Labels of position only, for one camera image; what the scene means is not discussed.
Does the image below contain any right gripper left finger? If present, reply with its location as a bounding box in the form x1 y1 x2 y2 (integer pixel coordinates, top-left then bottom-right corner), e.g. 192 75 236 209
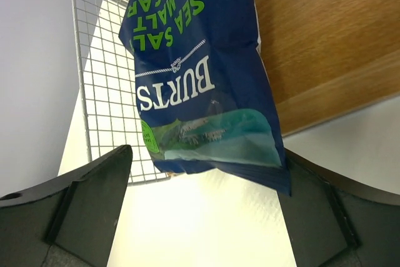
1 145 133 266

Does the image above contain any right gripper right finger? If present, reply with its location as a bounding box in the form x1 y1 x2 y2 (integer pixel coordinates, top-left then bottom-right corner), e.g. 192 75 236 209
278 151 399 266

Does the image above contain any blue Burts vinegar bag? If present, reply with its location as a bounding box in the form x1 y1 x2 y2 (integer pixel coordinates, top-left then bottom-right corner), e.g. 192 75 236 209
119 0 291 194

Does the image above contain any white wire wooden shelf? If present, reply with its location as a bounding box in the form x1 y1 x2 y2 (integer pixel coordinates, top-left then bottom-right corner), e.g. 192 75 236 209
60 0 399 192

